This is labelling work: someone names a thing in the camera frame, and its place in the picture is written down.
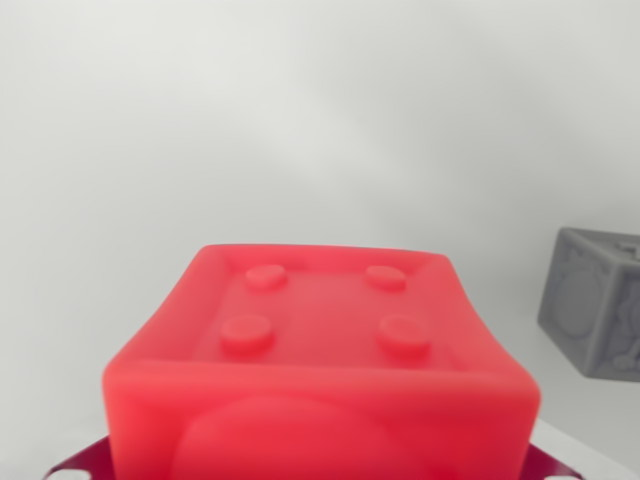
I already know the black-tipped metal gripper left finger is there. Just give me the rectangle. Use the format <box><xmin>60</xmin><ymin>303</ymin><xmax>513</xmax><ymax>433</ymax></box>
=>
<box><xmin>46</xmin><ymin>434</ymin><xmax>115</xmax><ymax>480</ymax></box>

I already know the black-tipped metal gripper right finger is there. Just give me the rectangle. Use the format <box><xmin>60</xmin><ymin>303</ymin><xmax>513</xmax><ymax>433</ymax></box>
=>
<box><xmin>527</xmin><ymin>442</ymin><xmax>587</xmax><ymax>480</ymax></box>

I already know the red plastic cube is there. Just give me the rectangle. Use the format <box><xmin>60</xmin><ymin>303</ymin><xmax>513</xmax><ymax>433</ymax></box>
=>
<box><xmin>101</xmin><ymin>243</ymin><xmax>543</xmax><ymax>480</ymax></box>

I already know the grey plastic cube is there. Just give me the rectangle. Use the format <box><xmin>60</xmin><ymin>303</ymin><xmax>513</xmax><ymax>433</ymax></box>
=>
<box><xmin>537</xmin><ymin>227</ymin><xmax>640</xmax><ymax>384</ymax></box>

